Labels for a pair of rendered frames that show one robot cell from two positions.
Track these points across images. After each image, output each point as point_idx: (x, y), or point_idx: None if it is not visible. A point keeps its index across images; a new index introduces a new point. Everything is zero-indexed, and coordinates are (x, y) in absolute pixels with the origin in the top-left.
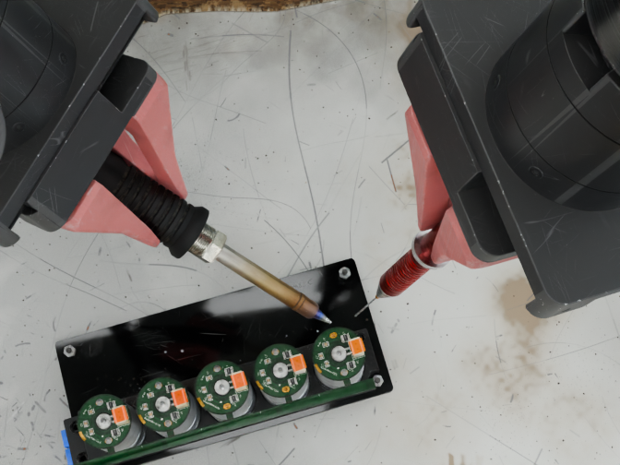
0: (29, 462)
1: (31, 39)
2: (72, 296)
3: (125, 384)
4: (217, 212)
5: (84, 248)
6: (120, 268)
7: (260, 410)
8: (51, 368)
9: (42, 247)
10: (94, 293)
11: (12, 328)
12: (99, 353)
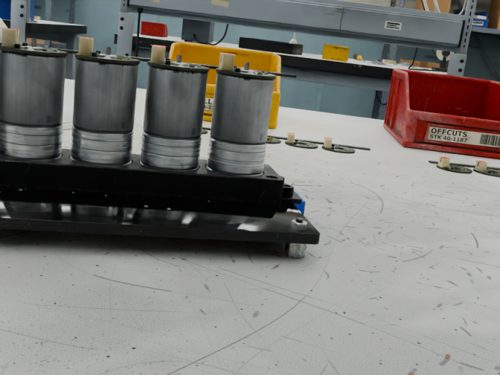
0: (340, 221)
1: None
2: (301, 288)
3: (225, 204)
4: (16, 314)
5: (284, 321)
6: (221, 295)
7: (70, 151)
8: (325, 253)
9: (361, 333)
10: (266, 284)
11: (388, 282)
12: (258, 221)
